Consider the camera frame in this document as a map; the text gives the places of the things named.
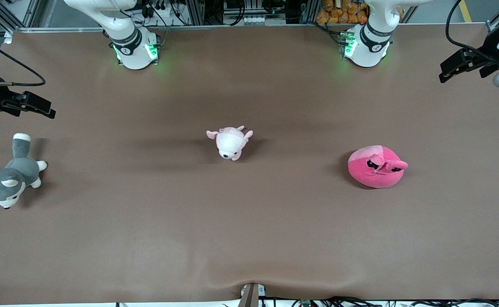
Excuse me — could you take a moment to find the round hot pink plush toy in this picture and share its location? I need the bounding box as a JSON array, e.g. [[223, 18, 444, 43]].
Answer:
[[347, 145, 409, 189]]

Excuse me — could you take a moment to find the grey white husky plush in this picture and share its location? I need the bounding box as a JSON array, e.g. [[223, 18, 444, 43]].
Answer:
[[0, 133, 48, 209]]

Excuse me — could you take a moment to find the orange snack bags pile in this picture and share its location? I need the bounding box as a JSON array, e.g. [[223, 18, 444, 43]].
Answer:
[[316, 0, 369, 24]]

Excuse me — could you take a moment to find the pale pink plush puppy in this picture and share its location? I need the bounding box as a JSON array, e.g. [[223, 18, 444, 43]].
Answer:
[[206, 125, 254, 162]]

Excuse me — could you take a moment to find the white power strip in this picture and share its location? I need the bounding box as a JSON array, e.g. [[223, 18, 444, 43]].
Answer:
[[239, 15, 276, 25]]

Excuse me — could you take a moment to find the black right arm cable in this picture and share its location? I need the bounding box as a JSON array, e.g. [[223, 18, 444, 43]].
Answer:
[[0, 33, 46, 87]]

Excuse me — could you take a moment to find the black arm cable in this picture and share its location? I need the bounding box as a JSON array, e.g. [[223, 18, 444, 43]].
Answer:
[[0, 33, 46, 87], [445, 0, 499, 64]]

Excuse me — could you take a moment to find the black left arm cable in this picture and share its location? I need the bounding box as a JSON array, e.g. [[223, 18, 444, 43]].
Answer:
[[445, 0, 499, 64]]

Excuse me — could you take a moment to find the aluminium table edge rail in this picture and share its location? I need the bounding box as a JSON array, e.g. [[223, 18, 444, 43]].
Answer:
[[14, 24, 348, 33]]

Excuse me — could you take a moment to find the black cable bundle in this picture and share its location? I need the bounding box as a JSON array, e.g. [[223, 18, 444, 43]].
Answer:
[[271, 296, 499, 307]]

